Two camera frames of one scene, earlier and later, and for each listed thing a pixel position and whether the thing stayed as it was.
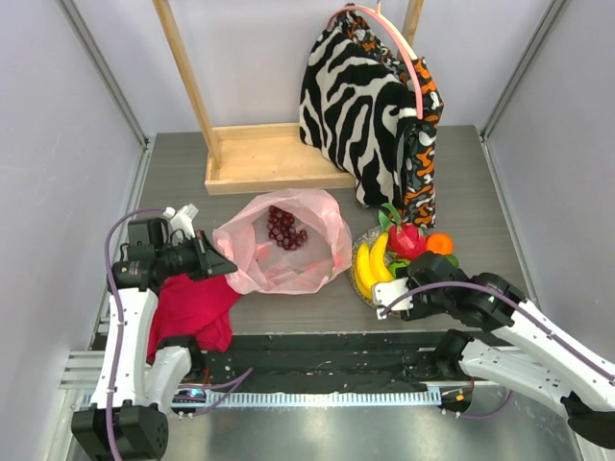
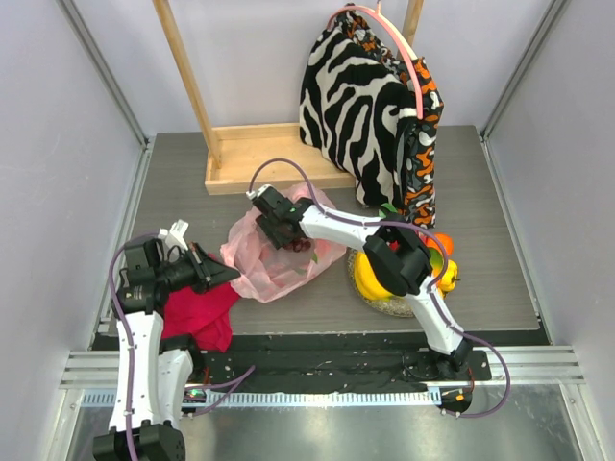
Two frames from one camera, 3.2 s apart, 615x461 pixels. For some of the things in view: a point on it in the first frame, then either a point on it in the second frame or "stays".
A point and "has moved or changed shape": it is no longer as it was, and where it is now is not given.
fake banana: (364, 272) stays
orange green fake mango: (453, 259) has moved or changed shape
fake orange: (439, 243) stays
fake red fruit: (405, 241) has moved or changed shape
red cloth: (193, 308) stays
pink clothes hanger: (414, 60) stays
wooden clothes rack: (262, 157) stays
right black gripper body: (418, 277) → (273, 230)
